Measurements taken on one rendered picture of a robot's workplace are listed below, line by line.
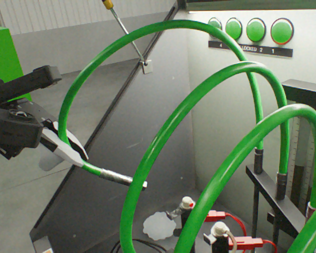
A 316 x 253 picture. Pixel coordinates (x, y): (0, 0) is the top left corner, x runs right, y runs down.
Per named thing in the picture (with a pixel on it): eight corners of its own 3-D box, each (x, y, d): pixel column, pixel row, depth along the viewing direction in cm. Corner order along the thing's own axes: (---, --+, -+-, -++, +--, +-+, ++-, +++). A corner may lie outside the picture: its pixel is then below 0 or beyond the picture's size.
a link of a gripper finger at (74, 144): (75, 171, 54) (36, 142, 52) (94, 149, 53) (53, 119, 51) (71, 178, 51) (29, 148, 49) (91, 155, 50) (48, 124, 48)
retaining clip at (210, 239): (209, 245, 42) (209, 240, 41) (201, 239, 43) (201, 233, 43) (224, 234, 43) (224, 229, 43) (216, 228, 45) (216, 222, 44)
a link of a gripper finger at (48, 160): (67, 183, 49) (27, 149, 49) (87, 160, 48) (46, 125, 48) (59, 191, 46) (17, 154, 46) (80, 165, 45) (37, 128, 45)
